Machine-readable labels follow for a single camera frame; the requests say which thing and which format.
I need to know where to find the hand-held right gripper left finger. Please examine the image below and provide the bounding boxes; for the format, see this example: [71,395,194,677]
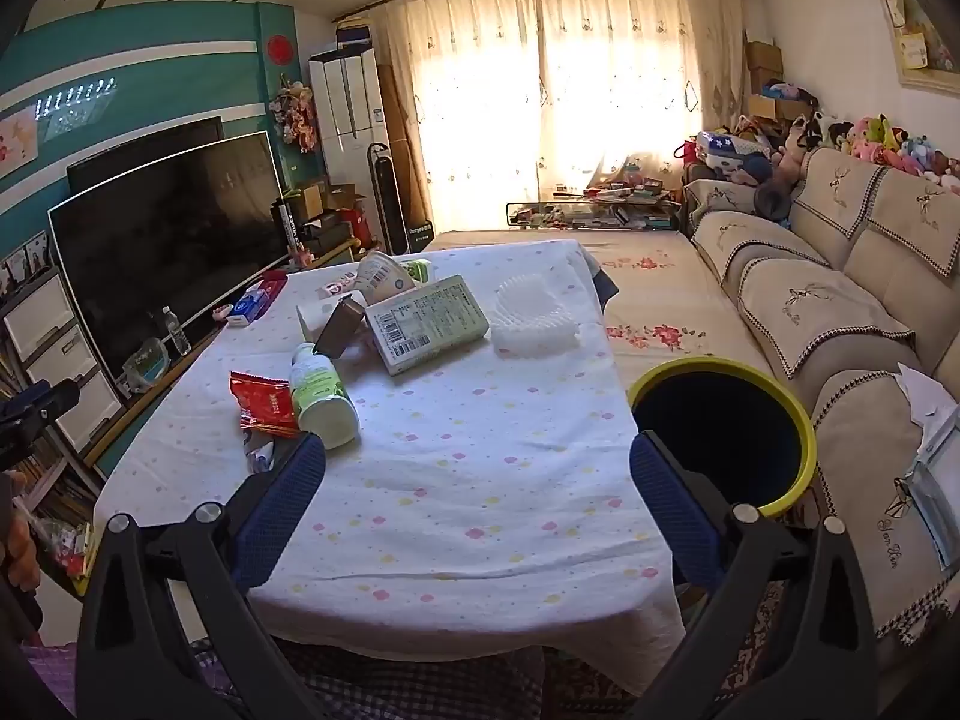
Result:
[75,431,331,720]

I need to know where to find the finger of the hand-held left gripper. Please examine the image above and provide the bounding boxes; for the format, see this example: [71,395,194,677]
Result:
[19,379,82,428]

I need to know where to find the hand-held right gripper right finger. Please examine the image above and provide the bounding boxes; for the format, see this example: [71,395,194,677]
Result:
[622,431,878,720]

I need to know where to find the silver wrapper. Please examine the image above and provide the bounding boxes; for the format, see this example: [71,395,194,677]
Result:
[240,427,282,475]

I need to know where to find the black yellow-rimmed trash bin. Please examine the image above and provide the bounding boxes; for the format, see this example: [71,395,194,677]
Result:
[626,356,818,522]

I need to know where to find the red snack packet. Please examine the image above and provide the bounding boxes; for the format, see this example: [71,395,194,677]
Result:
[229,371,301,436]

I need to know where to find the white green-label bottle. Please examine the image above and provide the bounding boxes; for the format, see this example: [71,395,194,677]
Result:
[289,343,361,447]

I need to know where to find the brown carton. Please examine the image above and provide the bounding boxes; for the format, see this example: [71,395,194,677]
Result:
[313,294,368,357]

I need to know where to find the small white carton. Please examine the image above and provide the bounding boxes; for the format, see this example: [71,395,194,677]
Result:
[296,301,338,342]

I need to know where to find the green white box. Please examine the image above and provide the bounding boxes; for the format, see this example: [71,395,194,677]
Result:
[365,275,491,377]

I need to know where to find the white paper cup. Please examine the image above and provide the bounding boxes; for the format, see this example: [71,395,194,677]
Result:
[354,251,417,306]

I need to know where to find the person's left hand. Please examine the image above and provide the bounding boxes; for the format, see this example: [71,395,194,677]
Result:
[6,521,40,593]

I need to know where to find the row of books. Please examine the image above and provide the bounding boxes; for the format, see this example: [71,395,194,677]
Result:
[15,420,106,601]

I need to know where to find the white drawer unit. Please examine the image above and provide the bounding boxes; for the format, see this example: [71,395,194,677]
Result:
[0,266,125,451]

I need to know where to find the clear water bottle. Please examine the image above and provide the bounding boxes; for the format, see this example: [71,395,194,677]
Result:
[161,306,192,357]

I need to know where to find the white dotted tablecloth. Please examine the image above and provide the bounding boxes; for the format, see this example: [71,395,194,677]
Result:
[94,238,687,698]

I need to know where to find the large curved television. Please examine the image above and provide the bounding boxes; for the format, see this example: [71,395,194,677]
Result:
[49,131,290,391]

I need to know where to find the floral cream sheet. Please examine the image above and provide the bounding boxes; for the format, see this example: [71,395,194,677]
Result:
[420,229,781,406]

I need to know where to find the beige sofa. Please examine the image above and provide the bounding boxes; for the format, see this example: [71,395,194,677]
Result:
[682,146,960,683]

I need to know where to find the blue table under cloth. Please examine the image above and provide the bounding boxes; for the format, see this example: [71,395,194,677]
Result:
[585,244,620,316]

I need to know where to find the black flat television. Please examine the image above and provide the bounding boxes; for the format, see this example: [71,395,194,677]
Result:
[66,116,226,196]

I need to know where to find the black printed box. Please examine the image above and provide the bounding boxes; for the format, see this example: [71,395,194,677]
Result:
[276,199,301,256]

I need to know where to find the blue plastic packet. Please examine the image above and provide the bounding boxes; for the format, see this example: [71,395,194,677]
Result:
[900,405,960,571]

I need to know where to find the red canister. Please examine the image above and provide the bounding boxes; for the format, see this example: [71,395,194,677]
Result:
[337,202,372,248]

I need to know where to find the glass coffee table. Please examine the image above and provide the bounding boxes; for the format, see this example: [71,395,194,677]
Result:
[506,191,680,231]

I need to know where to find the white papers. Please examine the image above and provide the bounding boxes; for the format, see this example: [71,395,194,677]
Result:
[896,364,960,421]

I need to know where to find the open cardboard box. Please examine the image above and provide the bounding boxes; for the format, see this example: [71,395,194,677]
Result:
[289,184,357,222]

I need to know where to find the grey neck pillow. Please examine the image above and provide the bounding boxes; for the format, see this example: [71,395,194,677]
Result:
[754,184,792,222]

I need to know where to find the black tower fan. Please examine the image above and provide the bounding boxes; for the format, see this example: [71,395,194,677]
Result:
[366,142,410,256]

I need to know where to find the star print bag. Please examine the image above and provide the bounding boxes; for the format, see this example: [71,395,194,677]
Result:
[696,131,758,166]

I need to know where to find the brown wooden board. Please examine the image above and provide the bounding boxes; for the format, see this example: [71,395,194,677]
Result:
[377,64,432,230]

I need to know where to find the artificial flower decoration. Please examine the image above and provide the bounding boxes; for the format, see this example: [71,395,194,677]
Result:
[270,75,320,155]

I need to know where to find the white standing air conditioner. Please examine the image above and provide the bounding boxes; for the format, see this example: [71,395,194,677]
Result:
[307,46,391,241]

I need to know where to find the cream embroidered curtain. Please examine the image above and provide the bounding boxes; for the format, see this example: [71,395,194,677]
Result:
[534,0,751,203]
[367,0,541,230]

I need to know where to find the row of plush toys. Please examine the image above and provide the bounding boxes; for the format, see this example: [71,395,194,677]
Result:
[795,112,960,196]

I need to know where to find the stacked cardboard boxes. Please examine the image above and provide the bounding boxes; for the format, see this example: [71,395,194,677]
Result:
[742,37,785,117]

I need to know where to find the yellow card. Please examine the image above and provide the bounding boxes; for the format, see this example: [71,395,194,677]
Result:
[896,30,931,72]

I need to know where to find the framed flower picture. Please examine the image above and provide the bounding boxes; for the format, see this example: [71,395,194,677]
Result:
[862,0,960,91]

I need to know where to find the pink wall picture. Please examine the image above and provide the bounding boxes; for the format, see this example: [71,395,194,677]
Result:
[0,105,38,166]

